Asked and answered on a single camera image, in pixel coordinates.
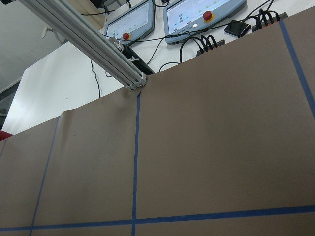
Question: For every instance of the black thermos bottle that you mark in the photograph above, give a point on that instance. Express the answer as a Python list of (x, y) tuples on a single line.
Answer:
[(132, 56)]

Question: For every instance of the aluminium frame post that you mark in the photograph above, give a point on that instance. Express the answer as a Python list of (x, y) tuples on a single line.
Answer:
[(66, 20)]

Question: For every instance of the red bottle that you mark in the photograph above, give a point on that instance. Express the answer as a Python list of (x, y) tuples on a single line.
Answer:
[(4, 135)]

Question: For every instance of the orange black usb hub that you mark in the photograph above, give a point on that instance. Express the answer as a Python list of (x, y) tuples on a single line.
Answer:
[(213, 46), (268, 21)]

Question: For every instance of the blue teach pendant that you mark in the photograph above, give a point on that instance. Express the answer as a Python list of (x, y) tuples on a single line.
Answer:
[(134, 25), (184, 18)]

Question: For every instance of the black smartphone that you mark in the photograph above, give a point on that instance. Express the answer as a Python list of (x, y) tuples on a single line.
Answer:
[(237, 28)]

